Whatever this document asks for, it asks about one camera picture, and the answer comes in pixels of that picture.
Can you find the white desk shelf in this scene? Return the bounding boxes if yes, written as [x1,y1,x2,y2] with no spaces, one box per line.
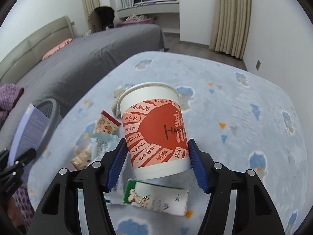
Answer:
[117,2,180,34]

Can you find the person's left hand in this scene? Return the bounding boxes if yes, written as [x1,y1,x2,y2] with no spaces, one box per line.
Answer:
[7,197,26,234]

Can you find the beige curtain right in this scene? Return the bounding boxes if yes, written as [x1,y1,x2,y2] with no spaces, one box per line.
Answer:
[209,0,252,59]

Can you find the red and white paper cup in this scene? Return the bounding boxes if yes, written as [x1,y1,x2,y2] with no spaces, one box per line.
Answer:
[117,82,191,180]

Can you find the pink clothes pile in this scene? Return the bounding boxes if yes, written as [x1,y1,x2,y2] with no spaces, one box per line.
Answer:
[124,14,147,23]

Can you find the chair with black garment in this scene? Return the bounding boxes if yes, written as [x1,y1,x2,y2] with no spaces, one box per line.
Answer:
[87,6,115,33]

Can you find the grey perforated trash bin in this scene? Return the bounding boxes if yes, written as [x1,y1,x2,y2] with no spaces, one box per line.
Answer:
[36,98,62,154]

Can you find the light blue patterned play mat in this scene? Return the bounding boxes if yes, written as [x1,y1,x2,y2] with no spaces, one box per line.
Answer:
[28,52,309,234]

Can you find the purple fuzzy blanket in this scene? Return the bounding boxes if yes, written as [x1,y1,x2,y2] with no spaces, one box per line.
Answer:
[0,83,24,127]

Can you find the crumpled white paper ball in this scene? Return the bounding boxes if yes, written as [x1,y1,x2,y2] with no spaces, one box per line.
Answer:
[112,85,133,118]

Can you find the beige padded headboard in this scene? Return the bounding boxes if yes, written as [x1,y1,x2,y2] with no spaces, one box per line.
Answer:
[1,16,75,85]

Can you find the red beige snack wrapper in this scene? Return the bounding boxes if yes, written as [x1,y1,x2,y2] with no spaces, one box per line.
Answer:
[71,111,121,170]

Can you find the lavender cardboard box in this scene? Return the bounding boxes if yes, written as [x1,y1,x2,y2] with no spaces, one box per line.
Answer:
[8,103,51,180]

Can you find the grey bed with sheet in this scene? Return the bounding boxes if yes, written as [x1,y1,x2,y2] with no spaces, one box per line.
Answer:
[1,24,166,149]

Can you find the pink pillow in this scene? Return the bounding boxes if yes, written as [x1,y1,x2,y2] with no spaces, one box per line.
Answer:
[42,38,73,60]

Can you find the green white milk carton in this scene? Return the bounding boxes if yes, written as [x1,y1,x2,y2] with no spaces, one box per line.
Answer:
[124,179,188,216]

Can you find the wall power socket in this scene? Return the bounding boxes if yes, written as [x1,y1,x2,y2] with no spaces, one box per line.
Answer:
[256,60,261,71]

